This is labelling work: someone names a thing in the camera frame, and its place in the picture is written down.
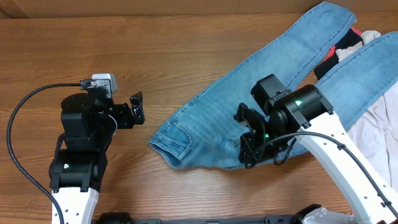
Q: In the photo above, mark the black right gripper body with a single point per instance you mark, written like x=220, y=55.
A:
x=255, y=141

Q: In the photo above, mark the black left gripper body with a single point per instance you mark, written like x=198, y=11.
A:
x=122, y=117

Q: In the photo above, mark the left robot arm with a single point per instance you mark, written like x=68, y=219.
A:
x=80, y=160

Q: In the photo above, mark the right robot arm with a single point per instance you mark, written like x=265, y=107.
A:
x=307, y=117

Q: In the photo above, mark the red cloth garment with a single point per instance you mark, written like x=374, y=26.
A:
x=351, y=38

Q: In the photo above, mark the white cloth garment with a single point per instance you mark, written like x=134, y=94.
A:
x=375, y=134

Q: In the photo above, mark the black cloth garment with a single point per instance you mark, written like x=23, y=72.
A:
x=324, y=67

